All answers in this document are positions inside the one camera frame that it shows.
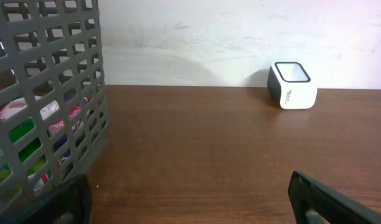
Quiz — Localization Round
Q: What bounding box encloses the white barcode scanner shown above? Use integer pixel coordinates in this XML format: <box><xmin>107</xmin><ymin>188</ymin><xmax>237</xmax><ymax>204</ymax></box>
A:
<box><xmin>267</xmin><ymin>61</ymin><xmax>318</xmax><ymax>110</ymax></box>

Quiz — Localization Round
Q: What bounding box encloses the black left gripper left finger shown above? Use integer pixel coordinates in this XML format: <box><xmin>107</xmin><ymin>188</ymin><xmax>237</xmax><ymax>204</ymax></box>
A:
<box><xmin>9</xmin><ymin>174</ymin><xmax>92</xmax><ymax>224</ymax></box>

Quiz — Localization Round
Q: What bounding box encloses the grey plastic mesh basket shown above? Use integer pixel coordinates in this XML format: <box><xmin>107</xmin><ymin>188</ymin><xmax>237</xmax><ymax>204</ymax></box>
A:
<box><xmin>0</xmin><ymin>0</ymin><xmax>108</xmax><ymax>216</ymax></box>

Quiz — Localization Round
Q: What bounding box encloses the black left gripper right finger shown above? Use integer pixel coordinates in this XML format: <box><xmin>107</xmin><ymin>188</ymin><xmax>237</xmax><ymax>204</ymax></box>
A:
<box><xmin>288</xmin><ymin>171</ymin><xmax>381</xmax><ymax>224</ymax></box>

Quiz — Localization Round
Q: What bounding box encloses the red purple floral pack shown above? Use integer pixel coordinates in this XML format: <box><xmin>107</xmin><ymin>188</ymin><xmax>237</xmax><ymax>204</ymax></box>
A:
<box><xmin>0</xmin><ymin>98</ymin><xmax>81</xmax><ymax>141</ymax></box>

